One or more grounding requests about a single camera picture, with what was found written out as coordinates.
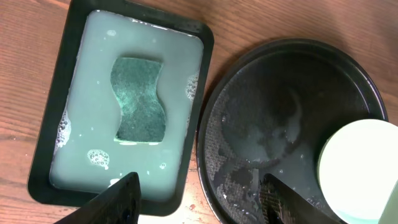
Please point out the dark green rectangular tray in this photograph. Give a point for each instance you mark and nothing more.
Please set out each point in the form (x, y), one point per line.
(76, 156)

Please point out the round black tray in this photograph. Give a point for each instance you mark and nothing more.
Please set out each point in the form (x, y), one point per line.
(271, 114)

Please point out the green yellow sponge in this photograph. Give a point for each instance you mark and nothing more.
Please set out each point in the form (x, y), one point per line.
(134, 84)

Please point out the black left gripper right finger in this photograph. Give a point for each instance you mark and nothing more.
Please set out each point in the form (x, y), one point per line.
(282, 205)

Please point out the mint green plate near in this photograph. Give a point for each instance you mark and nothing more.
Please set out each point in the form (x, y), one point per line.
(357, 170)

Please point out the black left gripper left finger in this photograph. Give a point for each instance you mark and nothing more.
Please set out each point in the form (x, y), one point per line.
(118, 204)

